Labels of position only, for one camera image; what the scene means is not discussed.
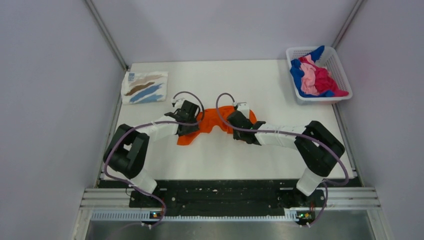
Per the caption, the light pink t shirt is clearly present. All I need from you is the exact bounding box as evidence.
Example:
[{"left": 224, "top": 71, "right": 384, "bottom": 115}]
[{"left": 299, "top": 54, "right": 328, "bottom": 96}]

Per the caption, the left corner aluminium post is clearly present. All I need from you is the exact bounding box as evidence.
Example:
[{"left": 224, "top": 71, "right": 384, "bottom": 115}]
[{"left": 83, "top": 0, "right": 129, "bottom": 72}]

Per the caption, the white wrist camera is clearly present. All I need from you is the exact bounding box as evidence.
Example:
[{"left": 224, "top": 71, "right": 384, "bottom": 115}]
[
  {"left": 234, "top": 102, "right": 250, "bottom": 119},
  {"left": 171, "top": 97, "right": 186, "bottom": 109}
]

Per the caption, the right corner aluminium post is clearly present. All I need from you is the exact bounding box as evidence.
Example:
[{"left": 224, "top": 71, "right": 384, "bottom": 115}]
[{"left": 331, "top": 0, "right": 367, "bottom": 49}]

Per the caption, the aluminium frame rail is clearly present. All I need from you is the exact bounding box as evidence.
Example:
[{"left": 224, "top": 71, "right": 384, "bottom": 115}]
[{"left": 79, "top": 187, "right": 381, "bottom": 222}]

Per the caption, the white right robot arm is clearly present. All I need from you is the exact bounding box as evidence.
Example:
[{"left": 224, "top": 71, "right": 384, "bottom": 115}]
[{"left": 226, "top": 110, "right": 346, "bottom": 206}]

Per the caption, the magenta t shirt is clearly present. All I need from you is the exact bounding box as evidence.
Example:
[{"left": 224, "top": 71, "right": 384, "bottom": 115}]
[{"left": 298, "top": 58, "right": 349, "bottom": 97}]

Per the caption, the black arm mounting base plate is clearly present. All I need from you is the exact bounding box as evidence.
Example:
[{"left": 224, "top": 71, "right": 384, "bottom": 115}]
[{"left": 97, "top": 178, "right": 362, "bottom": 219}]

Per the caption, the corner aluminium post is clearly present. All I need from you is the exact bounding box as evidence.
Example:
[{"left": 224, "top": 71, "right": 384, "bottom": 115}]
[
  {"left": 83, "top": 0, "right": 129, "bottom": 72},
  {"left": 331, "top": 0, "right": 367, "bottom": 49}
]

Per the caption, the blue t shirt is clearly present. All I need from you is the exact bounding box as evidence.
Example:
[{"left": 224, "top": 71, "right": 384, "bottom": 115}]
[{"left": 286, "top": 45, "right": 330, "bottom": 98}]

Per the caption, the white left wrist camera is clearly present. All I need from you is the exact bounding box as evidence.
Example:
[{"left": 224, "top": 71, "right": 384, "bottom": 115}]
[{"left": 171, "top": 97, "right": 186, "bottom": 109}]

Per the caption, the orange t shirt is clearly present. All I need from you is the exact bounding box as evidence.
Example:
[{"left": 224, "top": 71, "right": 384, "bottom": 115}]
[{"left": 177, "top": 105, "right": 257, "bottom": 146}]

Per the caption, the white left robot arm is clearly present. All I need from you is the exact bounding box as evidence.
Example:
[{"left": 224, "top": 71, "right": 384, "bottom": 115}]
[{"left": 103, "top": 98, "right": 204, "bottom": 207}]

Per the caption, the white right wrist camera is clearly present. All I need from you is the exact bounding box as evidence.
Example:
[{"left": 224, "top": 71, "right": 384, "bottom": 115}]
[{"left": 234, "top": 102, "right": 250, "bottom": 119}]

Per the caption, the white plastic laundry basket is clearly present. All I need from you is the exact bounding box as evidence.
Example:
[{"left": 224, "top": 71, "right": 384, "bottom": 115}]
[{"left": 286, "top": 45, "right": 353, "bottom": 105}]

